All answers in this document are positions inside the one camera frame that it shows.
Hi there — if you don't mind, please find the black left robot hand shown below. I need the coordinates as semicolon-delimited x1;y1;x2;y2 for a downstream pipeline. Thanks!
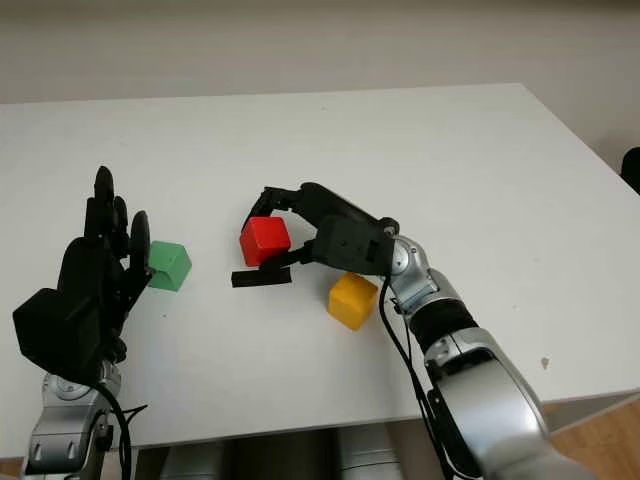
57;166;154;362

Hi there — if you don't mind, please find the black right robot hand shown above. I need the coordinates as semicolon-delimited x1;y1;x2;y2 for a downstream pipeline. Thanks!
242;182;378;276

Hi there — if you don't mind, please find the red cube block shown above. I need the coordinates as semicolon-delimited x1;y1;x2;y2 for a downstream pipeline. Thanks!
239;216;293;268

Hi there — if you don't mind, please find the green cube block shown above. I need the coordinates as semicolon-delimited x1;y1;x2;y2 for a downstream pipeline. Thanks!
147;240;194;291

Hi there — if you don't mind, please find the yellow cube block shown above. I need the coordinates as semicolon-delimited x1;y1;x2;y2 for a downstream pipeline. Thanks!
327;272;379;332

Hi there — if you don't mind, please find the black tape strip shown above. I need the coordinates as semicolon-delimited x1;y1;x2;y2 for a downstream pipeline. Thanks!
230;267;292;289

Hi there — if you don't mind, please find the silver left robot leg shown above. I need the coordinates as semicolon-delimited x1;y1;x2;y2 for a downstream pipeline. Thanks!
159;434;236;480

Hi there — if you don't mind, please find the silver robot leg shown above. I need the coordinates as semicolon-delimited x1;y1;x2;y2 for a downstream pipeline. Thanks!
159;434;236;480
339;424;406;480

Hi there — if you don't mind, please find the silver right robot leg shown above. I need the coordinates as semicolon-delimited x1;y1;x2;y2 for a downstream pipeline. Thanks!
339;424;406;480

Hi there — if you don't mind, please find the black object beyond table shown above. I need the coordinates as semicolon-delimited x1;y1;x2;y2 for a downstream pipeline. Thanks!
622;147;640;194

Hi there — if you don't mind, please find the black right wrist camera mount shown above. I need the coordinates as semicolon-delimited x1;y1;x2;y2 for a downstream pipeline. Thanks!
312;214;396;279

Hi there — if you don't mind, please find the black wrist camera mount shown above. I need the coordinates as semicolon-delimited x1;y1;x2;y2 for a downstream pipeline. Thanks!
12;287;109;385
312;214;396;279

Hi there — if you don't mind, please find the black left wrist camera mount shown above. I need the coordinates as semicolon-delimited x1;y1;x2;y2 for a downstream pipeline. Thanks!
12;287;109;385

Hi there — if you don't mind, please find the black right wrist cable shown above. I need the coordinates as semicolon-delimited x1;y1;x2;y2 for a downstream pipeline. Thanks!
379;274;476;480

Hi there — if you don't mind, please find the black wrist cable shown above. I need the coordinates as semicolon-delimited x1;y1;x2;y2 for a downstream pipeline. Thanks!
379;274;476;480
97;382;149;480

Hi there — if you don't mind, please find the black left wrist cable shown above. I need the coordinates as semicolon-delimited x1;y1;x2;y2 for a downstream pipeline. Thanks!
97;382;149;480

